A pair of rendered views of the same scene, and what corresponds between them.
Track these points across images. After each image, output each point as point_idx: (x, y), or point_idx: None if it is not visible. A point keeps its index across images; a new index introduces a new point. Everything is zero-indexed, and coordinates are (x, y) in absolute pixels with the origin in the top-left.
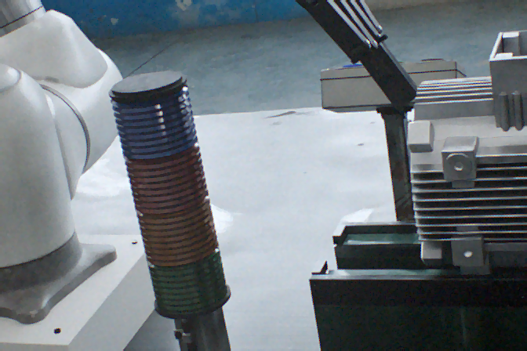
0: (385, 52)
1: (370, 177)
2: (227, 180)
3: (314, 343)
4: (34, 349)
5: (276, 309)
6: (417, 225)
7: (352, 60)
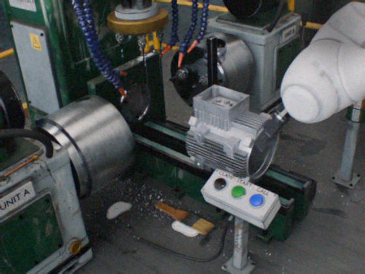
0: None
1: None
2: None
3: (304, 235)
4: None
5: (315, 263)
6: (277, 141)
7: (281, 131)
